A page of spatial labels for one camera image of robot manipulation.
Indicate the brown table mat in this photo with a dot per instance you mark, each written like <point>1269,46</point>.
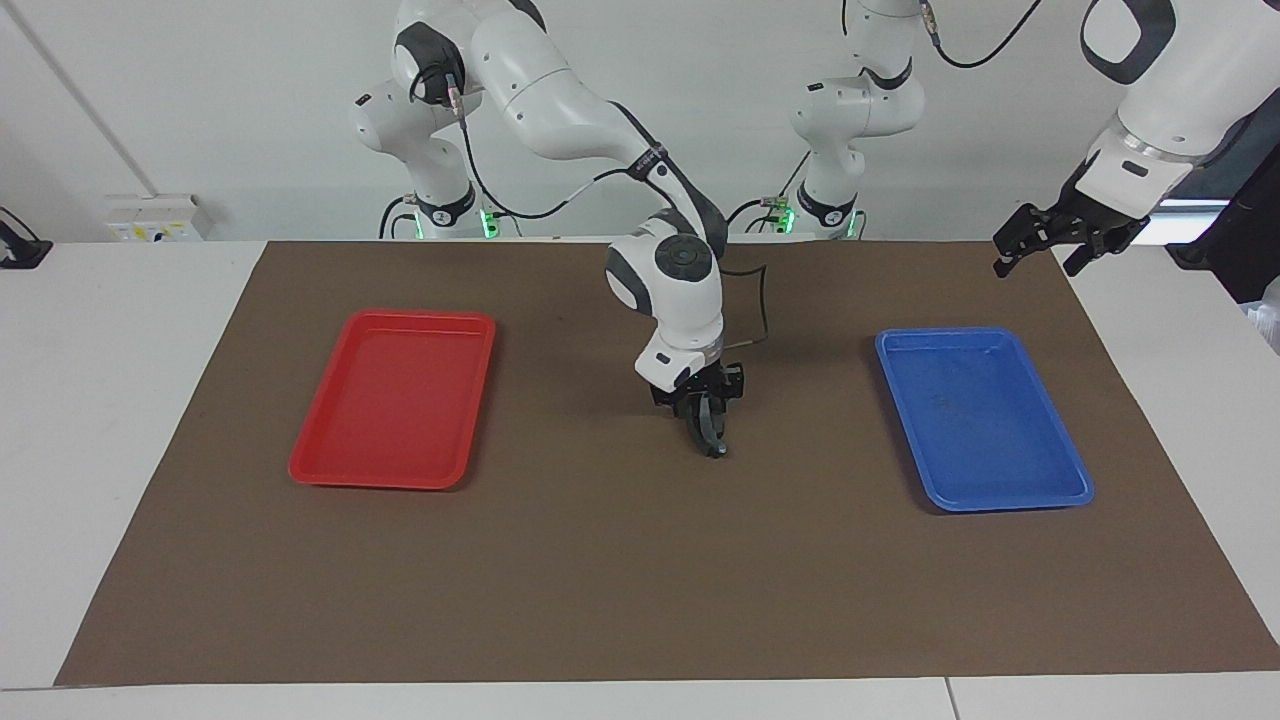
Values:
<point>640,580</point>

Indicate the clear plastic bag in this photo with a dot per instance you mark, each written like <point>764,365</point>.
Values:
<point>1268,320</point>

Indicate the blue plastic tray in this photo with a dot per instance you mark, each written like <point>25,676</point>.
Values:
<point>985,420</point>

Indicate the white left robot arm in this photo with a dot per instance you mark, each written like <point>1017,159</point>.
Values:
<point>1190,90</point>

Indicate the black clamp device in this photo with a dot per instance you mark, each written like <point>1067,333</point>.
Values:
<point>25,255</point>

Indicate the red plastic tray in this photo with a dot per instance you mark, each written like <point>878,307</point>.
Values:
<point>395,400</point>

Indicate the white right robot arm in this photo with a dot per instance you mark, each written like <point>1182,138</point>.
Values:
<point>550,95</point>

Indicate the black equipment housing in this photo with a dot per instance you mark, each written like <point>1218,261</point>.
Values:
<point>1250,240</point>

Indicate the curved dark brake pad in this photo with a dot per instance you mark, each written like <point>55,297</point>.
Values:
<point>706,436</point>

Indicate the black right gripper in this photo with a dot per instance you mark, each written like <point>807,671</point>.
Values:
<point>705,382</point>

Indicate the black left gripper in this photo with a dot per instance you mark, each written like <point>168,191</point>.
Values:
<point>1080,212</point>

